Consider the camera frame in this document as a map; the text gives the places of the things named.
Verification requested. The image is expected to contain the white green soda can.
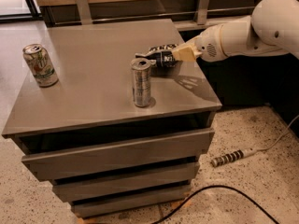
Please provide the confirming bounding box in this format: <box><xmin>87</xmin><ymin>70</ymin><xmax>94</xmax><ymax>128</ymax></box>
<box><xmin>22</xmin><ymin>44</ymin><xmax>59</xmax><ymax>88</ymax></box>

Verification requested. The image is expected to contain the right metal bracket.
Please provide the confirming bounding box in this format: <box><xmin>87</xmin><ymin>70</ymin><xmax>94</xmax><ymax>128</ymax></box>
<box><xmin>194</xmin><ymin>0</ymin><xmax>210</xmax><ymax>25</ymax></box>

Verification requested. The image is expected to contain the grey drawer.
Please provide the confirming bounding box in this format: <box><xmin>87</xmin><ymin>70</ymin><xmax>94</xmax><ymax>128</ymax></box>
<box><xmin>52</xmin><ymin>161</ymin><xmax>199</xmax><ymax>202</ymax></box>
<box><xmin>21</xmin><ymin>128</ymin><xmax>215</xmax><ymax>180</ymax></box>
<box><xmin>71</xmin><ymin>182</ymin><xmax>191</xmax><ymax>218</ymax></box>

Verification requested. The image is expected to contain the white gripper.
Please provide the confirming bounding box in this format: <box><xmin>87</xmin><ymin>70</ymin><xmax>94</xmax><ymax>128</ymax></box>
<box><xmin>172</xmin><ymin>25</ymin><xmax>227</xmax><ymax>63</ymax></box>

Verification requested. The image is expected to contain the left metal bracket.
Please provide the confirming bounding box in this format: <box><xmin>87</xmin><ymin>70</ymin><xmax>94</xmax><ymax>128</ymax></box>
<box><xmin>75</xmin><ymin>0</ymin><xmax>93</xmax><ymax>25</ymax></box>

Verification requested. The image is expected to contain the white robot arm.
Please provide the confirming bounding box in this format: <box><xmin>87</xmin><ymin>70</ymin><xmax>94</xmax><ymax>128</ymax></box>
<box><xmin>172</xmin><ymin>0</ymin><xmax>299</xmax><ymax>63</ymax></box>

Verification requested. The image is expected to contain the middle grey drawer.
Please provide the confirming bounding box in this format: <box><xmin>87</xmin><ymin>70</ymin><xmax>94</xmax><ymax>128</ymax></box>
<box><xmin>52</xmin><ymin>161</ymin><xmax>199</xmax><ymax>202</ymax></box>

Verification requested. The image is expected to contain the top grey drawer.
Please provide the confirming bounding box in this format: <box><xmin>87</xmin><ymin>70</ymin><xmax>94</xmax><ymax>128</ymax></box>
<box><xmin>21</xmin><ymin>128</ymin><xmax>215</xmax><ymax>180</ymax></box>

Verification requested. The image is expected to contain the wooden wall shelf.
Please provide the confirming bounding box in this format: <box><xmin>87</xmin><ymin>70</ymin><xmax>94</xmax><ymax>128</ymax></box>
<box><xmin>36</xmin><ymin>0</ymin><xmax>262</xmax><ymax>31</ymax></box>

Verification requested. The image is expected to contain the white power strip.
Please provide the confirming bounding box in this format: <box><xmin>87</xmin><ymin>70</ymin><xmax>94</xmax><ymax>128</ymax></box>
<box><xmin>210</xmin><ymin>115</ymin><xmax>299</xmax><ymax>168</ymax></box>

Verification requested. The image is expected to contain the silver redbull can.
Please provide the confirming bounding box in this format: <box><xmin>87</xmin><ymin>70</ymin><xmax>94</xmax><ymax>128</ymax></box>
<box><xmin>131</xmin><ymin>58</ymin><xmax>151</xmax><ymax>107</ymax></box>

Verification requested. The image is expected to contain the black floor cable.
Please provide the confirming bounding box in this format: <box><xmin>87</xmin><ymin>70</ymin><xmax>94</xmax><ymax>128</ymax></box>
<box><xmin>149</xmin><ymin>184</ymin><xmax>280</xmax><ymax>224</ymax></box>

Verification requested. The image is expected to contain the blue chip bag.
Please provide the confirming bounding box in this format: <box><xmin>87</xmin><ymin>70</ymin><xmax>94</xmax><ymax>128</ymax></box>
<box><xmin>135</xmin><ymin>44</ymin><xmax>178</xmax><ymax>67</ymax></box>

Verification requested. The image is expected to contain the bottom grey drawer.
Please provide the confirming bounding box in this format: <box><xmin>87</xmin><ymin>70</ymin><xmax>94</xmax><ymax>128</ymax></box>
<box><xmin>71</xmin><ymin>182</ymin><xmax>191</xmax><ymax>218</ymax></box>

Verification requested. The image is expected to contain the metal bracket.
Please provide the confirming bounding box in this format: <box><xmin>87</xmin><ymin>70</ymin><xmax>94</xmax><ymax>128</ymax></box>
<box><xmin>194</xmin><ymin>0</ymin><xmax>210</xmax><ymax>25</ymax></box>
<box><xmin>75</xmin><ymin>0</ymin><xmax>93</xmax><ymax>25</ymax></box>

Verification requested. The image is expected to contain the grey drawer cabinet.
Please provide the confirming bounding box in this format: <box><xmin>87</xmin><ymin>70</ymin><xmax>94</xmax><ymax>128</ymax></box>
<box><xmin>3</xmin><ymin>20</ymin><xmax>221</xmax><ymax>207</ymax></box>

